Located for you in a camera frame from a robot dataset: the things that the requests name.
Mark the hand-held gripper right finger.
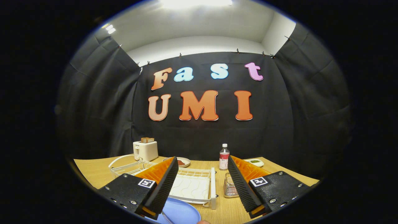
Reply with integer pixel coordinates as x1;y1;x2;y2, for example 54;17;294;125
227;155;313;219

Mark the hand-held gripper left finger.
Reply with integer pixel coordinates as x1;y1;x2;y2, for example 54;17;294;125
98;156;179;220

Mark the metal wire basket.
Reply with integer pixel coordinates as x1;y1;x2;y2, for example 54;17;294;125
223;173;240;198

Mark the white wire dish rack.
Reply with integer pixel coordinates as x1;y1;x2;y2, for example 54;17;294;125
108;154;217;210

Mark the blue plate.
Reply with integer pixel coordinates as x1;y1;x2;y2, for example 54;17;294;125
145;197;201;224

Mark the white plate with meat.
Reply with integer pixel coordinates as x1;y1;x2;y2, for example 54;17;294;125
163;157;191;168

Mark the clear bottle with red label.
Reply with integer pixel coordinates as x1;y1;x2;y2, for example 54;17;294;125
219;143;230;170

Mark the white toaster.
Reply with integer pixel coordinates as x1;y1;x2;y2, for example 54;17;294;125
133;141;159;161

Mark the black backdrop cloth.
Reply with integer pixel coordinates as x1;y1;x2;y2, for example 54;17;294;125
56;23;353;184

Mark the large ceiling light panel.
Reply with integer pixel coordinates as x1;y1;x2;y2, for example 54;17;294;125
160;0;233;8

